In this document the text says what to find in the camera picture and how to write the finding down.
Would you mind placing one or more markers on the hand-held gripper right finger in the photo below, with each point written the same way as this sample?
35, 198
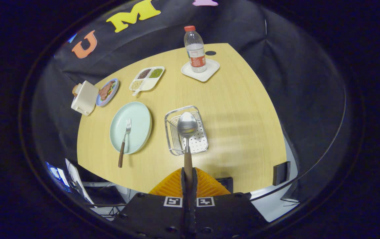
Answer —
224, 215

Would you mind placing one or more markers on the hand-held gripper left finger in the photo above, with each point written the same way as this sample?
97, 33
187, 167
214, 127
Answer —
157, 215

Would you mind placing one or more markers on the low black block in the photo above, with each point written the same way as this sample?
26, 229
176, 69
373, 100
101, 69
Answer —
226, 184

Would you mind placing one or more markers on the tall black block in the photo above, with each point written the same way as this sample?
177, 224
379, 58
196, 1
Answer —
280, 173

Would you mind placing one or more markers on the pale green round plate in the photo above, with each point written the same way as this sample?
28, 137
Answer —
138, 129

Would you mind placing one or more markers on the computer monitor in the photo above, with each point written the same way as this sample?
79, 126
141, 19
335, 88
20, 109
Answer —
57, 174

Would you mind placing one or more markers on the small blue plate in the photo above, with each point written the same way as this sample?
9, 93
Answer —
113, 94

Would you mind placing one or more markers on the white divided dish with beans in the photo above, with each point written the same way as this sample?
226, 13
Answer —
148, 83

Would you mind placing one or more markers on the sliced meat with greens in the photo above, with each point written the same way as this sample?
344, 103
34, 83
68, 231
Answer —
105, 91

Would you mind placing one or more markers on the white toaster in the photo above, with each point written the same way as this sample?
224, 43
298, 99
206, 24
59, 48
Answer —
84, 98

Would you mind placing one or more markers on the white square coaster tray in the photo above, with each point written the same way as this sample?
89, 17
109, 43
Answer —
210, 68

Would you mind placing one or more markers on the toasted bread slice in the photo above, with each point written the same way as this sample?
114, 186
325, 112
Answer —
76, 89

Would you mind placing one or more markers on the black backdrop cloth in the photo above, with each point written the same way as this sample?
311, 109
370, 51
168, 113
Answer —
276, 66

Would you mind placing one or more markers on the clear red-capped water bottle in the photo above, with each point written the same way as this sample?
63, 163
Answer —
195, 49

